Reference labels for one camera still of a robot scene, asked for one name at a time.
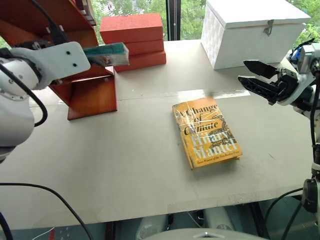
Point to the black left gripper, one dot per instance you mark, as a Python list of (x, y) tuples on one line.
[(37, 44)]

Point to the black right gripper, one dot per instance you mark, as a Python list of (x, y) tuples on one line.
[(285, 83)]

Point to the green book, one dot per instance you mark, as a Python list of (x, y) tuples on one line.
[(107, 51)]

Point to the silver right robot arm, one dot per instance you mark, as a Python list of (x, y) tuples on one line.
[(306, 60)]

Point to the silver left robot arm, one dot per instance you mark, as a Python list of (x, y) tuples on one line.
[(12, 112)]

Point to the dark shelved book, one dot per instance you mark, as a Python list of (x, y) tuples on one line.
[(86, 11)]

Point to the wooden bookshelf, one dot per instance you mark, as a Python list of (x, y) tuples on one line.
[(92, 95)]

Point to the yellow hardcover book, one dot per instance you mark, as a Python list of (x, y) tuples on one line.
[(207, 132)]

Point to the white wooden box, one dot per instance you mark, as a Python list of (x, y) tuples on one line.
[(250, 42)]

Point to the metal box latch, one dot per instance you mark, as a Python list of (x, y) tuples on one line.
[(268, 28)]

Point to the large red box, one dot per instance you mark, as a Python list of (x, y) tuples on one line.
[(130, 27)]

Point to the long red box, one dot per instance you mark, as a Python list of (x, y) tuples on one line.
[(145, 61)]

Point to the thin red box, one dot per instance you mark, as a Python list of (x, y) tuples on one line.
[(147, 46)]

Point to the black table leg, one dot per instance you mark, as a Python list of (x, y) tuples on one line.
[(260, 220)]

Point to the silver robot torso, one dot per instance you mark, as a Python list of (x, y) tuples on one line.
[(205, 235)]

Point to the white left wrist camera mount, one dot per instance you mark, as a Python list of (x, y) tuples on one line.
[(62, 60)]

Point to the black window frame post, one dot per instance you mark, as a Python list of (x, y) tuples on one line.
[(173, 20)]

